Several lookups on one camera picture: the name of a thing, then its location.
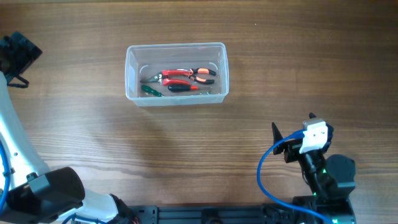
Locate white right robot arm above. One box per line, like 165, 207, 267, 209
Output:
272, 113, 356, 223

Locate red handled pruning shears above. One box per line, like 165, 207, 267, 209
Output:
140, 69, 192, 86

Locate clear plastic container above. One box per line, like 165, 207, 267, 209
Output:
125, 42, 229, 107

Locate green handled screwdriver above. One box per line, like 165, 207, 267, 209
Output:
141, 85, 163, 97

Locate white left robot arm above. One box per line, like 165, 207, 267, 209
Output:
1, 31, 140, 224

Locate orange black needle-nose pliers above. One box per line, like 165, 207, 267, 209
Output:
188, 67, 217, 85

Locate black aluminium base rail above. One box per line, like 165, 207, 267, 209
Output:
130, 204, 297, 224

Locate black red screwdriver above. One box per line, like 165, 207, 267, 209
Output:
167, 85, 199, 93

